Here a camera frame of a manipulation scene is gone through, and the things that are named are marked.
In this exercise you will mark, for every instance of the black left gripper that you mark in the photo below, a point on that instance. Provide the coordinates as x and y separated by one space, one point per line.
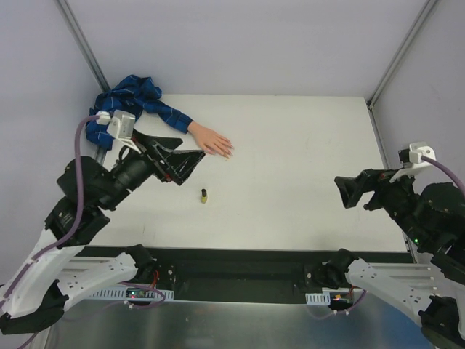
156 160

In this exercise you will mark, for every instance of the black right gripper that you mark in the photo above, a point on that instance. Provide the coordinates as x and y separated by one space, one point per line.
373 190

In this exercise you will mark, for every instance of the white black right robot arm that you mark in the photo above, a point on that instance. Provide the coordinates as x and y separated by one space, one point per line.
432 223

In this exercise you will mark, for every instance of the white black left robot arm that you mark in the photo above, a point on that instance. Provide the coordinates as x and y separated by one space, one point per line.
39 295

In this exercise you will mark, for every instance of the mannequin hand with nails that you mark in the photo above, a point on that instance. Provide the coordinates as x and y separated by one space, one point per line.
210 141

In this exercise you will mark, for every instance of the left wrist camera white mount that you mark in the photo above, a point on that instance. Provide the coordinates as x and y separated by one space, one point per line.
120 126

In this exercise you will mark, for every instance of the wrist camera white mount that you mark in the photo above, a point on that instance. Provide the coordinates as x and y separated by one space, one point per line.
120 126
412 161

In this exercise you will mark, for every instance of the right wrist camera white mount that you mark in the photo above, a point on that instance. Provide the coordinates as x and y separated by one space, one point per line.
412 161

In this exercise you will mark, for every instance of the right white slotted cable duct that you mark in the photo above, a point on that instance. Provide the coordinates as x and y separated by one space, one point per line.
318 299

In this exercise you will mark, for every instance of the white slotted cable duct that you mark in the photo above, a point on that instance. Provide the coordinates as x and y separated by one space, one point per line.
318 299
130 293

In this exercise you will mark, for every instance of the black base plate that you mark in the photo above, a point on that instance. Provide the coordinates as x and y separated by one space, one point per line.
247 276

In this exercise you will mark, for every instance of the left aluminium frame post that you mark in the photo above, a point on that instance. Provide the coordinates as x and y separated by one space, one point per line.
82 43

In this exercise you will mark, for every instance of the aluminium frame post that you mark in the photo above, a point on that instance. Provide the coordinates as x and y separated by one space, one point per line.
82 43
402 51

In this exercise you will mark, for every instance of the right aluminium frame post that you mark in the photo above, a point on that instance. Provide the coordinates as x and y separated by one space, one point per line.
402 51

